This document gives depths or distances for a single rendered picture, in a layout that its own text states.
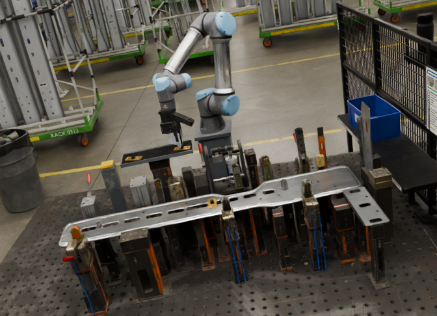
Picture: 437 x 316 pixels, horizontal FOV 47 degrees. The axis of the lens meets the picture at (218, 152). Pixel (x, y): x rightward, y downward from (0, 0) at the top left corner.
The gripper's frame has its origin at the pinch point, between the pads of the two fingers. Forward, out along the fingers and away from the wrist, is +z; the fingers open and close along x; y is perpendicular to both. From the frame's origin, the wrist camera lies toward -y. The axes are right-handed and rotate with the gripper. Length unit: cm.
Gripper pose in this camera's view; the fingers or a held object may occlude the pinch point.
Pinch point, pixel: (181, 145)
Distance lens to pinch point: 252.5
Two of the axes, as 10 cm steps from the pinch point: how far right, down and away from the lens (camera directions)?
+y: -9.7, 0.9, 2.3
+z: 1.8, 8.9, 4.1
